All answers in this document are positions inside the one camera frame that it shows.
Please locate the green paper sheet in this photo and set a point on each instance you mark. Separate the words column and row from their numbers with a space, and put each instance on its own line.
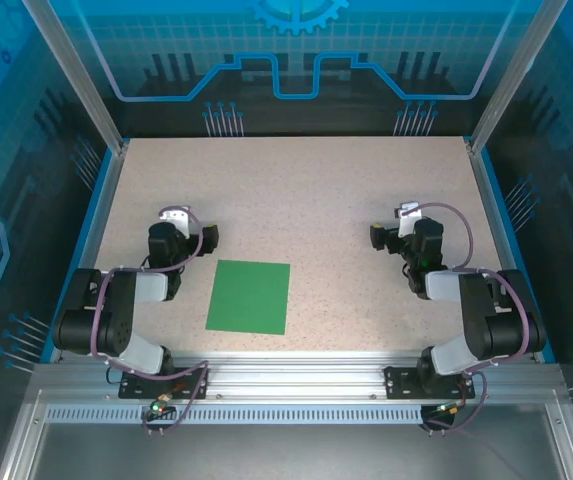
column 248, row 297

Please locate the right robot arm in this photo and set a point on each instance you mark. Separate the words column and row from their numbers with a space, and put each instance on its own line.
column 481, row 320

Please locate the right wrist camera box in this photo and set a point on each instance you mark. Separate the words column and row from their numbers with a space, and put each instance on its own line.
column 408, row 215

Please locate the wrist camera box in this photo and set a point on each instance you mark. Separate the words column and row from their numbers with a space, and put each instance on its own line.
column 408, row 215
column 173, row 216

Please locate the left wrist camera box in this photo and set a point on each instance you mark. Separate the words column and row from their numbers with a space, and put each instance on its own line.
column 173, row 216

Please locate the aluminium side rail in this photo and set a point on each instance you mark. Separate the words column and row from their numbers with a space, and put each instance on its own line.
column 98, row 220
column 498, row 220

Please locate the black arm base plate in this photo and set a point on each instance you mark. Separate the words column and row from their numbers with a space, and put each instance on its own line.
column 401, row 385
column 191, row 387

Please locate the aluminium mounting rail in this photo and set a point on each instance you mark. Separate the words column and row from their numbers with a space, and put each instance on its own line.
column 296, row 380

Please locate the aluminium frame post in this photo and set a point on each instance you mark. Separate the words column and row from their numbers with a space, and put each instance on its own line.
column 516, row 75
column 76, row 75

